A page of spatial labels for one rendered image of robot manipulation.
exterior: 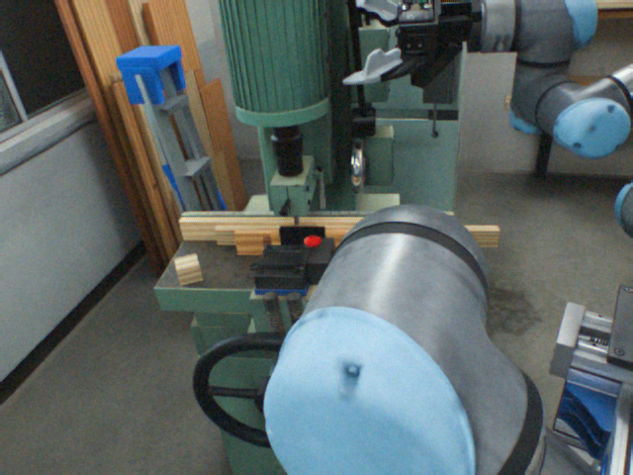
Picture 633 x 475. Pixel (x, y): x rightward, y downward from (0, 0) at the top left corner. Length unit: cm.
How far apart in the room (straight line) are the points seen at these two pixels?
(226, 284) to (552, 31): 70
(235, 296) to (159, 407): 112
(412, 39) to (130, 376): 179
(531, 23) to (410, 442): 66
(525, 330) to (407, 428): 204
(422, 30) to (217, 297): 61
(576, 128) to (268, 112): 47
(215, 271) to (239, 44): 45
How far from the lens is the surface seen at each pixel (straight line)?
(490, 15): 81
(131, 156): 245
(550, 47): 83
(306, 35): 88
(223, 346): 85
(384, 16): 87
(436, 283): 30
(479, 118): 335
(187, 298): 106
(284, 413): 28
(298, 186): 98
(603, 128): 73
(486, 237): 109
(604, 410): 114
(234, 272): 106
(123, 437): 205
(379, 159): 116
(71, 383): 233
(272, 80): 88
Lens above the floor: 151
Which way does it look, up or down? 33 degrees down
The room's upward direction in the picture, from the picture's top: 6 degrees counter-clockwise
